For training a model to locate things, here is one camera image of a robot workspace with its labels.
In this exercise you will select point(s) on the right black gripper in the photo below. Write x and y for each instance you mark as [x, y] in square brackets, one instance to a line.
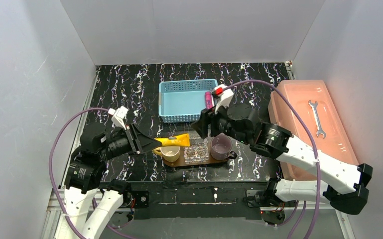
[211, 120]

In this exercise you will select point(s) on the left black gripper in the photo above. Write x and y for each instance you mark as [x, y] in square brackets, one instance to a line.
[133, 139]

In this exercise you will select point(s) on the yellow toothpaste tube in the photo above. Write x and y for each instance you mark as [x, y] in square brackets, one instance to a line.
[182, 140]

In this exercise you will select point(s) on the clear textured acrylic holder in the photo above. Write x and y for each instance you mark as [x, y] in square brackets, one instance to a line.
[197, 152]

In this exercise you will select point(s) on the purple mug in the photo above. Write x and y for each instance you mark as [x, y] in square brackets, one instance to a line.
[221, 148]

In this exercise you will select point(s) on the yellow mug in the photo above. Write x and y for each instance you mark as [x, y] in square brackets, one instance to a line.
[169, 153]

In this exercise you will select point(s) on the light blue plastic basket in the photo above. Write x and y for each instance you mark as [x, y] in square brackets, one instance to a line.
[183, 100]

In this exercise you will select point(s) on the oval wooden tray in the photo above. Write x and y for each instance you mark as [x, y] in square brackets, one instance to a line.
[181, 163]

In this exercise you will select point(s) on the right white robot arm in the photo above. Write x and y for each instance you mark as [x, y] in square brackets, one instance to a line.
[341, 185]

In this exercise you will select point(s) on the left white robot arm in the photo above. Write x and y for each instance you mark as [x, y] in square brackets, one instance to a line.
[88, 164]

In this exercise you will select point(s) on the pink toothpaste tube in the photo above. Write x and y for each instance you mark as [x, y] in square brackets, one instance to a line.
[209, 100]

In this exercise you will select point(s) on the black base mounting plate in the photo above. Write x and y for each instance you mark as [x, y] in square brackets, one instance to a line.
[195, 199]

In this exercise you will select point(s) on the silver open-end wrench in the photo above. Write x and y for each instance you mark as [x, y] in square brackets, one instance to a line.
[319, 131]

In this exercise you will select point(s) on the pink translucent storage box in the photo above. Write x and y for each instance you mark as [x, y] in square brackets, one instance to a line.
[288, 108]

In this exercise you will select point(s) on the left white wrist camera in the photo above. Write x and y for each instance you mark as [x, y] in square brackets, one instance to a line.
[118, 116]

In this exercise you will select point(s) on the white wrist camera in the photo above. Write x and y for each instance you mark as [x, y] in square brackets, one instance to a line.
[118, 116]
[222, 96]

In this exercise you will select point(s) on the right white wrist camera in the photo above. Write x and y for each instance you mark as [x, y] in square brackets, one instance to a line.
[222, 96]

